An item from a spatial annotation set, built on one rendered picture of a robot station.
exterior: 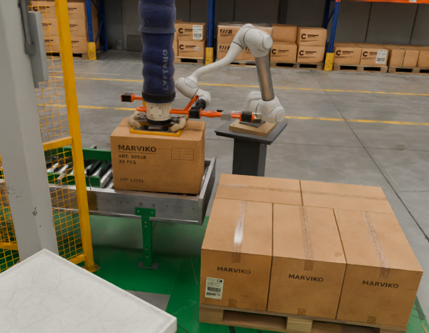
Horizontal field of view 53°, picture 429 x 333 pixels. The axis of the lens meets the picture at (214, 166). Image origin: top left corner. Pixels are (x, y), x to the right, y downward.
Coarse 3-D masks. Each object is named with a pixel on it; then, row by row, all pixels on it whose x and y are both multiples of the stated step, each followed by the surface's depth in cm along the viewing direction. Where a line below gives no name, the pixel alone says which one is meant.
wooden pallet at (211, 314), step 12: (204, 312) 257; (216, 312) 256; (228, 312) 266; (252, 312) 252; (264, 312) 251; (228, 324) 259; (240, 324) 257; (252, 324) 257; (264, 324) 258; (276, 324) 258; (288, 324) 253; (300, 324) 252; (312, 324) 259; (324, 324) 259; (336, 324) 260; (360, 324) 246; (372, 324) 245
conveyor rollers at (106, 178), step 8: (48, 160) 338; (64, 160) 342; (72, 160) 339; (88, 160) 344; (96, 160) 341; (48, 168) 324; (56, 168) 329; (64, 168) 325; (104, 168) 332; (104, 176) 314; (104, 184) 309; (112, 184) 304; (160, 192) 295
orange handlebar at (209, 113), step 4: (136, 96) 317; (140, 96) 317; (136, 108) 291; (140, 108) 290; (144, 108) 290; (172, 112) 288; (176, 112) 288; (180, 112) 287; (184, 112) 287; (204, 112) 290; (208, 112) 286; (212, 112) 286; (216, 112) 289; (220, 112) 289; (208, 116) 287; (212, 116) 286; (216, 116) 286; (220, 116) 285; (232, 116) 284; (236, 116) 284
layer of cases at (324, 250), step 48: (240, 192) 300; (288, 192) 303; (336, 192) 305; (240, 240) 246; (288, 240) 248; (336, 240) 250; (384, 240) 251; (240, 288) 246; (288, 288) 242; (336, 288) 238; (384, 288) 234
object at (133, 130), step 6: (144, 126) 286; (132, 132) 285; (138, 132) 285; (144, 132) 284; (150, 132) 284; (156, 132) 284; (162, 132) 284; (168, 132) 284; (174, 132) 283; (180, 132) 287
